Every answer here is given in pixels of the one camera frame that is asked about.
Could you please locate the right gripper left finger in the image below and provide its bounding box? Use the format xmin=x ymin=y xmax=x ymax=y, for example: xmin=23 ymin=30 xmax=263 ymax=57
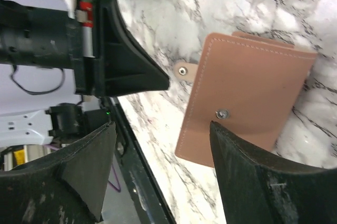
xmin=1 ymin=122 xmax=117 ymax=223

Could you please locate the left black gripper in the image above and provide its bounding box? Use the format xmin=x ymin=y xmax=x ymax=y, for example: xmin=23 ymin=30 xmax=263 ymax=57
xmin=1 ymin=0 xmax=100 ymax=95

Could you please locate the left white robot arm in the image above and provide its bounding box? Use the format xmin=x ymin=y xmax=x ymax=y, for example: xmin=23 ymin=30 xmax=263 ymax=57
xmin=1 ymin=0 xmax=170 ymax=147

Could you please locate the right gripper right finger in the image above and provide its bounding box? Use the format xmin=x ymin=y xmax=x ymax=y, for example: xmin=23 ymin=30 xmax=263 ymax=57
xmin=210 ymin=121 xmax=336 ymax=223

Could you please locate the tan leather card holder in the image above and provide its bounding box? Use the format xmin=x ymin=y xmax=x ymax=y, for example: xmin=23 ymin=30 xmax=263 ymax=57
xmin=175 ymin=32 xmax=317 ymax=167

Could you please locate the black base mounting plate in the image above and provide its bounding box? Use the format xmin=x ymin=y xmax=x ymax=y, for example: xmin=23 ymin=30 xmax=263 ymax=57
xmin=102 ymin=98 xmax=176 ymax=223

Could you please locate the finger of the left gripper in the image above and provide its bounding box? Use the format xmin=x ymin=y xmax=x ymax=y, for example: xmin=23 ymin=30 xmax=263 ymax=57
xmin=93 ymin=0 xmax=169 ymax=97

